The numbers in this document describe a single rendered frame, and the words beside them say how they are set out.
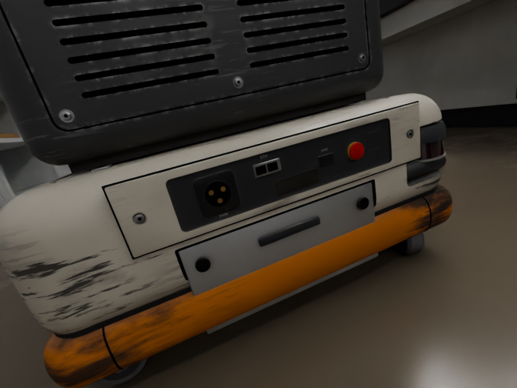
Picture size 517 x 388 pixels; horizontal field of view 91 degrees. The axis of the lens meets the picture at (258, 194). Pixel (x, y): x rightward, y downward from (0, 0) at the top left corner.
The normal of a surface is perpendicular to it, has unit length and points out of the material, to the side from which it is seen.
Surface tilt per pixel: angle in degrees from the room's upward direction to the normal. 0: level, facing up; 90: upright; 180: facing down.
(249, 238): 90
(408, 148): 90
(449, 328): 0
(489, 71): 90
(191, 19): 90
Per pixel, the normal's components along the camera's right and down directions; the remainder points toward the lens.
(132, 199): 0.33, 0.22
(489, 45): -0.91, 0.30
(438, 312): -0.22, -0.93
